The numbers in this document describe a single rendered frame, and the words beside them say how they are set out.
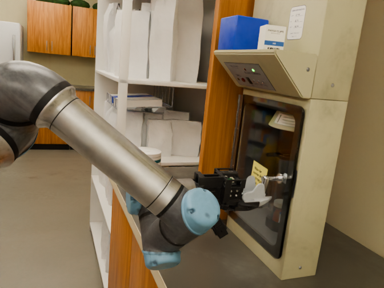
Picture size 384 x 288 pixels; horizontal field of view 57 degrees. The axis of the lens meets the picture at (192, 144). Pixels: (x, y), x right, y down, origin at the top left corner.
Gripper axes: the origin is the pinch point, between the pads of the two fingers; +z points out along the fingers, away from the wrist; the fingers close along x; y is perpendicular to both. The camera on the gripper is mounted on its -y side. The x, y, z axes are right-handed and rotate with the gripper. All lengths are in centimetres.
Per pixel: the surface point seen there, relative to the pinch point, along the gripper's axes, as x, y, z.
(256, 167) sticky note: 11.2, 3.7, 3.4
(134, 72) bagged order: 137, 10, -6
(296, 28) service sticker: 8.1, 42.1, 4.6
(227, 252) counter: 7.5, -21.5, -3.2
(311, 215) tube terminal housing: -6.3, -2.1, 10.7
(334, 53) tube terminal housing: -2.0, 37.6, 8.9
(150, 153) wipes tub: 65, -13, -12
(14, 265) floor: 161, -132, -73
